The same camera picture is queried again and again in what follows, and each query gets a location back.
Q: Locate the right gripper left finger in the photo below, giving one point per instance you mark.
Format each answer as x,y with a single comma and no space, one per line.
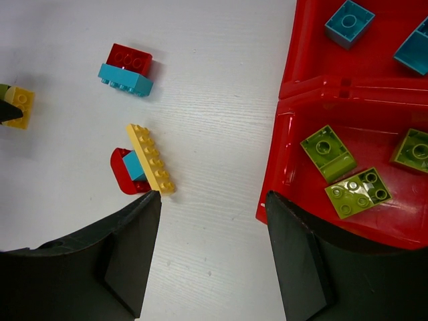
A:
99,272

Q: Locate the blue long lego brick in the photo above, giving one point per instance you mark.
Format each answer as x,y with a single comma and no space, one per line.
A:
125,80

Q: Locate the blue oval lego brick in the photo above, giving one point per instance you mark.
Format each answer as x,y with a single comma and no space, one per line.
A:
413,51

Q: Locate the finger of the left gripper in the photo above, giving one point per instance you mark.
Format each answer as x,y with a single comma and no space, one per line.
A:
9,112

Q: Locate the green long lego brick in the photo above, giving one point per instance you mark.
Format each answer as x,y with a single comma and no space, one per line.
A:
3,90

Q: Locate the red curved lego brick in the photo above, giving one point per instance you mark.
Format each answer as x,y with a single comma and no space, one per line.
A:
125,183

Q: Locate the green square lego brick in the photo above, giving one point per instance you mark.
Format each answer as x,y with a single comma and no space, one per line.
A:
358,193
411,151

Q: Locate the blue small lego brick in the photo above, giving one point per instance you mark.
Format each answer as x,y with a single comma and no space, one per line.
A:
348,24

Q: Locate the yellow long flat lego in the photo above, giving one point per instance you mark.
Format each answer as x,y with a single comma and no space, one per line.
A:
150,159

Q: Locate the red compartment tray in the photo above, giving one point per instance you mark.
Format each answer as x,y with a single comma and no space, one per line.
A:
370,100

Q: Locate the green small lego brick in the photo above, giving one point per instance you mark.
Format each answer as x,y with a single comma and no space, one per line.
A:
329,154

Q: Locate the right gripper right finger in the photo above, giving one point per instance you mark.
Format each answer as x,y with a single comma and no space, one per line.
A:
328,273

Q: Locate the yellow curved lego brick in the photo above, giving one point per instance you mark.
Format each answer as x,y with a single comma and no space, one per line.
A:
22,99

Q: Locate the blue small square lego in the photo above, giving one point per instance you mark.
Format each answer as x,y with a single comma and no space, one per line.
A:
134,167

